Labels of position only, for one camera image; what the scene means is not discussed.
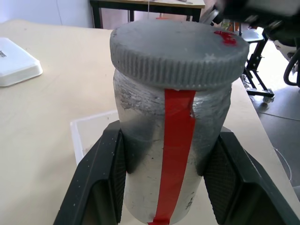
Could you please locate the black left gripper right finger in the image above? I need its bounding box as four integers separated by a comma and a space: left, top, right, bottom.
203, 131, 300, 225

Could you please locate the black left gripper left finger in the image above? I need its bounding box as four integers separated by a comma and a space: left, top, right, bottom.
53, 121, 129, 225

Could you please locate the grey plastic jar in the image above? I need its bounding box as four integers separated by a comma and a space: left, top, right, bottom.
112, 70, 233, 225

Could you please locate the clear plastic box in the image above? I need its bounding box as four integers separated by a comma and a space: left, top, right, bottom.
69, 109, 120, 166

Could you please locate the grey ribbed jar lid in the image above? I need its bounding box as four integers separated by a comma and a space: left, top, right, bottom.
109, 20, 249, 91

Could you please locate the black and white machine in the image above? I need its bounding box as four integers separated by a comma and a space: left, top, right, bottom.
263, 20, 300, 88

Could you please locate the black rolling stand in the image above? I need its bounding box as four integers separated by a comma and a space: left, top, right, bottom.
243, 35, 275, 104

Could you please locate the white plastic tray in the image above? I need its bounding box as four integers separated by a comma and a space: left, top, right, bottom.
0, 37, 44, 88

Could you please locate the thin white floor cable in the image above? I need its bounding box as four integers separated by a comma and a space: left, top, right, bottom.
274, 148, 294, 187

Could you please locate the black frame wooden table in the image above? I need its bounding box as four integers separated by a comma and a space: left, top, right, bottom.
90, 0, 206, 30

